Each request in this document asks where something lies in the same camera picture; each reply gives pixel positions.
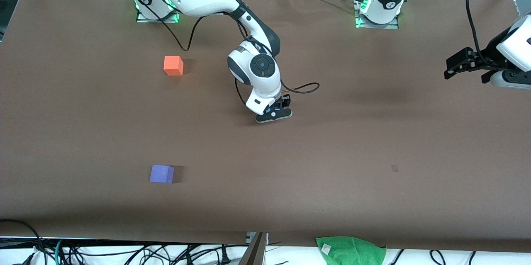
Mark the black looped floor cable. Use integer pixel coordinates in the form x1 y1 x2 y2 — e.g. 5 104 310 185
0 219 44 265

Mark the purple block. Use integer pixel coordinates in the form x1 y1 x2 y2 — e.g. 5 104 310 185
150 165 175 184

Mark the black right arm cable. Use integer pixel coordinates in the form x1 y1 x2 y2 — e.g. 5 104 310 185
133 0 320 106

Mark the grey metal post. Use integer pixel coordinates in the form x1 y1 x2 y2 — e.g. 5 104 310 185
238 232 268 265

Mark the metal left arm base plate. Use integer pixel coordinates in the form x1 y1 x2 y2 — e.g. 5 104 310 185
354 0 400 30

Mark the orange block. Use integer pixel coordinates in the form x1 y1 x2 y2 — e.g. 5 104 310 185
163 56 184 76

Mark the green cloth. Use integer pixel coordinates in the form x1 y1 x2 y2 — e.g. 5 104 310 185
316 236 387 265

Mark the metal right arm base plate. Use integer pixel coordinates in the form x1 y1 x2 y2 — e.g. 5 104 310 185
136 0 183 24

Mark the teal cable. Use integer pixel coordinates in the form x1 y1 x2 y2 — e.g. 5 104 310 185
54 239 65 265

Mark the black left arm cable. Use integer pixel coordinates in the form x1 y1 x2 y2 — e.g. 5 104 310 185
466 0 499 67

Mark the brown paper table cover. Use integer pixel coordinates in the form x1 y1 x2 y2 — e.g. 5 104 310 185
0 0 531 253

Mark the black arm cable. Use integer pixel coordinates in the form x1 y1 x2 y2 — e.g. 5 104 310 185
466 0 499 67
133 0 320 106

